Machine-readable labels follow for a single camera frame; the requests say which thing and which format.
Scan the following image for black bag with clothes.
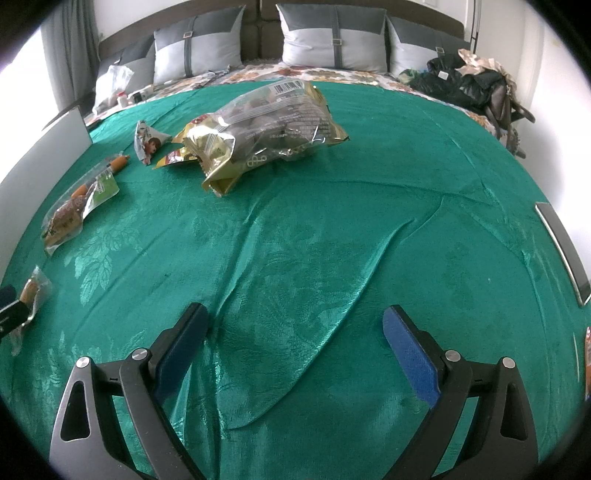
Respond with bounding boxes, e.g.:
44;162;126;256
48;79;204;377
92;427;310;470
399;55;509;112

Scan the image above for brown grey handbag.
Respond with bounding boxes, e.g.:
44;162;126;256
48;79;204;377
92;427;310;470
480;69;536;134

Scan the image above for beige floral cloth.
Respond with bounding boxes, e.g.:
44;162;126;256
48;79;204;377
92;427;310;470
457;48;506;78

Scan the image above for large clear gold snack bag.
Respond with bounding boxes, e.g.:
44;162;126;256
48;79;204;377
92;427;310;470
172;79;350;198

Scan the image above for white triangular snack packet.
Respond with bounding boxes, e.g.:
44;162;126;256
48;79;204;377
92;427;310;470
134;120;174;166

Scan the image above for silver edged flat device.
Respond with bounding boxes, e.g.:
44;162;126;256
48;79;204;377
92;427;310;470
534;202;591;308

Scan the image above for green satin blanket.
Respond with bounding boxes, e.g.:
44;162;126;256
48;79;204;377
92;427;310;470
0;80;591;480

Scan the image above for orange sausage stick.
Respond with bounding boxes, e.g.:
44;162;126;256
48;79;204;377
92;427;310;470
70;156;131;199

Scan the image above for grey curtain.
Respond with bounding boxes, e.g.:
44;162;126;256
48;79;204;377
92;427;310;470
41;0;100;112

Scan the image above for green label bread packet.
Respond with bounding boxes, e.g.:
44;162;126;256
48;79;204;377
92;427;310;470
41;173;120;257

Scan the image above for dark upholstered headboard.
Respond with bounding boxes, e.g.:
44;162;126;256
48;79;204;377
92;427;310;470
99;0;472;65

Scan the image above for yellow red snack packet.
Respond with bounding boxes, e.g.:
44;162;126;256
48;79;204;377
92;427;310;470
182;115;223;139
151;147;204;171

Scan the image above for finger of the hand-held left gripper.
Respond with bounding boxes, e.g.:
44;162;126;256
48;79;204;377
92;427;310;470
0;285;30;343

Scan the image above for grey two-tone pillow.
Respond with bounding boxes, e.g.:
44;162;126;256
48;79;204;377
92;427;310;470
276;4;387;73
154;6;246;86
97;34;157;90
387;16;465;77

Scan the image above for white plastic bag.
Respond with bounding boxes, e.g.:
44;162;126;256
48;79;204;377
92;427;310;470
92;65;134;116

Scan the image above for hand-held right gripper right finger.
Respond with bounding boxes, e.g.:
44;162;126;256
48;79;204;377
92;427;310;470
382;305;541;480

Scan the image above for white metal pole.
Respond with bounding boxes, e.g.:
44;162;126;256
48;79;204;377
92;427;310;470
468;0;485;54

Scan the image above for small pastry packet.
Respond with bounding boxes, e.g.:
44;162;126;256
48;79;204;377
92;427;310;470
9;265;54;356

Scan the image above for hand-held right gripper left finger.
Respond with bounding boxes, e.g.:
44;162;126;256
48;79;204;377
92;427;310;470
48;302;211;480

